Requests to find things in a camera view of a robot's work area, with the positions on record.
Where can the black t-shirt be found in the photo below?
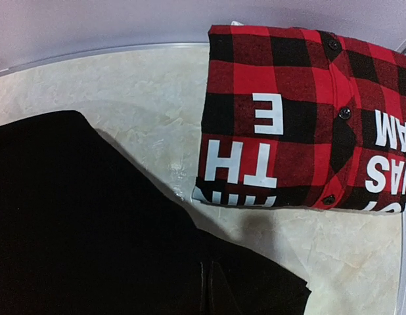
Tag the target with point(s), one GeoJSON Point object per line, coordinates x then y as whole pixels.
{"type": "Point", "coordinates": [83, 231]}

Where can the red black plaid shirt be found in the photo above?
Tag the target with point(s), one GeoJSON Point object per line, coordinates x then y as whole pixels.
{"type": "Point", "coordinates": [302, 118]}

